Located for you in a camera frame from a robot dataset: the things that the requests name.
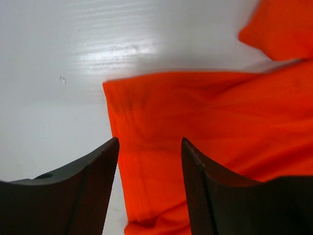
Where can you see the orange mesh shorts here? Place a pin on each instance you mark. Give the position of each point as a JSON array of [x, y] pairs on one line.
[[257, 124]]

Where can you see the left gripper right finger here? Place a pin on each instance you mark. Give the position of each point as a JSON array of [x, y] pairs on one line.
[[222, 202]]

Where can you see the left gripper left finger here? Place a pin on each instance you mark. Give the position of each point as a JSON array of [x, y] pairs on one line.
[[70, 200]]

